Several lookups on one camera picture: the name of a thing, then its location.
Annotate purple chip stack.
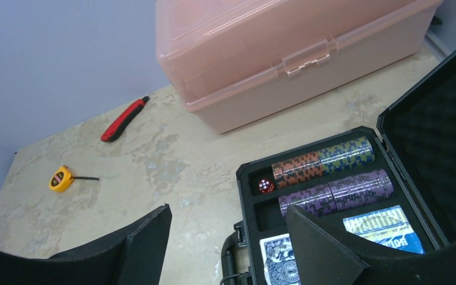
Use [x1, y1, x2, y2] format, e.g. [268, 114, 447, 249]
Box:
[327, 169, 395, 211]
[278, 184, 337, 217]

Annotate black poker set case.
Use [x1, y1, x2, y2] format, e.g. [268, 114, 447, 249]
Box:
[221, 50, 456, 284]

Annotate yellow tape measure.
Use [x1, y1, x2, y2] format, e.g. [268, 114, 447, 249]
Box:
[48, 165, 100, 193]

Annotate blue yellow chip stack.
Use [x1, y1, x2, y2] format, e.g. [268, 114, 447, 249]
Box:
[318, 137, 375, 175]

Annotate texas holdem card box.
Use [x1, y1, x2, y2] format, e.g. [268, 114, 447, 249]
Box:
[343, 205, 425, 254]

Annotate blue card deck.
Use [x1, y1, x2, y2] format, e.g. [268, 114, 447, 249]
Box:
[259, 233, 301, 285]

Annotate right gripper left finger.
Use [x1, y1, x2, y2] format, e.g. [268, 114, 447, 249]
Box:
[0, 204, 172, 284]

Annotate red utility knife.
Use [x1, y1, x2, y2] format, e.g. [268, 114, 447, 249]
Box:
[100, 96, 150, 143]

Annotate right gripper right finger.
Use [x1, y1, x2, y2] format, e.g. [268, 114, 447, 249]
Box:
[286, 206, 456, 284]

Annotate red dice pair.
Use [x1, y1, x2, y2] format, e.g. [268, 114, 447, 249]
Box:
[258, 179, 275, 194]

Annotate orange chip stack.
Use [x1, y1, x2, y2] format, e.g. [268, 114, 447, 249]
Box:
[271, 151, 325, 189]

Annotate pink plastic storage box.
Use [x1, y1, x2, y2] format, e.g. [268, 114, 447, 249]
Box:
[156, 0, 441, 134]

